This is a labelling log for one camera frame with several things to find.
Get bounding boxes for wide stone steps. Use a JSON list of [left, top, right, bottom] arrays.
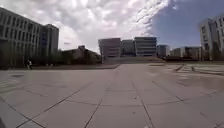
[[103, 56, 167, 65]]

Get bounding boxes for grey block building complex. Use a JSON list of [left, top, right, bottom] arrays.
[[97, 36, 158, 59]]

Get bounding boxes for low dark building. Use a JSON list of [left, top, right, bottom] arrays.
[[59, 45, 102, 66]]

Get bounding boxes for grey paved plaza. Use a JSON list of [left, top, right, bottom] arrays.
[[0, 62, 224, 128]]

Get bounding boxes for low raised planting bed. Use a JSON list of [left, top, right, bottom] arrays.
[[31, 63, 121, 71]]

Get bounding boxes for low distant buildings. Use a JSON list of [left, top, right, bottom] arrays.
[[156, 44, 202, 61]]

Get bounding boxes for person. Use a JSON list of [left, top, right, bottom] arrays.
[[26, 59, 33, 71]]

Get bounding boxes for large grey office building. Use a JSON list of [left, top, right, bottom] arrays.
[[0, 7, 60, 70]]

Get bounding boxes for white multi-storey building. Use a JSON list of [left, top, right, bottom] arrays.
[[199, 13, 224, 62]]

